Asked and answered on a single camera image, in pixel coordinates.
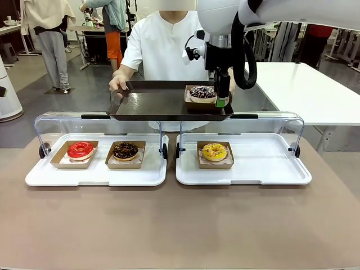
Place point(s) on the purple drizzled donut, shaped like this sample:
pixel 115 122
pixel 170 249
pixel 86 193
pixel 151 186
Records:
pixel 201 94

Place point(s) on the person's left hand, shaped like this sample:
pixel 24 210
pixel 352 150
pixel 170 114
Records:
pixel 231 84

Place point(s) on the cardboard box of chocolate donut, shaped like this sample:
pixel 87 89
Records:
pixel 123 165

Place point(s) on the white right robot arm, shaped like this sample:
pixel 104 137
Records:
pixel 219 17

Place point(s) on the white display tray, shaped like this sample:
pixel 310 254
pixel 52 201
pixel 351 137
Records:
pixel 258 168
pixel 126 175

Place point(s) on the black slanted pole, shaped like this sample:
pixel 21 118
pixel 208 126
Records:
pixel 301 47

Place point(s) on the person torso in white shirt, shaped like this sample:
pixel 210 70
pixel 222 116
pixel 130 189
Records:
pixel 160 47

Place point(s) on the red glazed donut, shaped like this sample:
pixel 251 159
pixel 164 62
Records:
pixel 73 153

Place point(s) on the grey plastic stool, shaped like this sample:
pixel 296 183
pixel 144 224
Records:
pixel 9 53

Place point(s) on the clear plastic display lid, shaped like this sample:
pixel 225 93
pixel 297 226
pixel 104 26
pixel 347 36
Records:
pixel 98 123
pixel 253 123

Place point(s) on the yellow sprinkled donut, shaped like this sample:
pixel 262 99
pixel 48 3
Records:
pixel 215 152

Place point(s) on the person's right hand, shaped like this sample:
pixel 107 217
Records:
pixel 118 81

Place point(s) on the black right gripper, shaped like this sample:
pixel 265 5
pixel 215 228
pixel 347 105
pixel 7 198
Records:
pixel 218 57

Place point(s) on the cardboard box of red donut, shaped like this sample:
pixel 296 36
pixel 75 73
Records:
pixel 60 163

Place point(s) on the dark brown serving tray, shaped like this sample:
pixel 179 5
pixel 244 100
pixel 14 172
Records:
pixel 157 104

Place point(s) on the person's right forearm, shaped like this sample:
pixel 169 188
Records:
pixel 123 71

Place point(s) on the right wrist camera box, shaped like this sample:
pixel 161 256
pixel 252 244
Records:
pixel 189 54

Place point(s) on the bystander in black apron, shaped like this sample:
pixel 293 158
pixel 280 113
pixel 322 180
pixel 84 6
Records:
pixel 287 39

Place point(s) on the cardboard box of yellow donut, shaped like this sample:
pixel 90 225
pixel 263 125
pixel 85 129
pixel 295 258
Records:
pixel 215 166

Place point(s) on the white side table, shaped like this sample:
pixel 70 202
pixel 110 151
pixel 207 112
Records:
pixel 303 92

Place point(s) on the bystander in beige jacket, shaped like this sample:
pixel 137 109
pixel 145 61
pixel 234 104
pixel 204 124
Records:
pixel 53 42

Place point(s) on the bystander in orange skirt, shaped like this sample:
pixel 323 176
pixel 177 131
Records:
pixel 114 42

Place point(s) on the bystander in red shirt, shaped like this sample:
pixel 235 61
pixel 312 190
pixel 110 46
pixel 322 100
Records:
pixel 317 39

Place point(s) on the chocolate sprinkled donut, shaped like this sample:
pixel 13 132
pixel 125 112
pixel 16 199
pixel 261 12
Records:
pixel 125 151

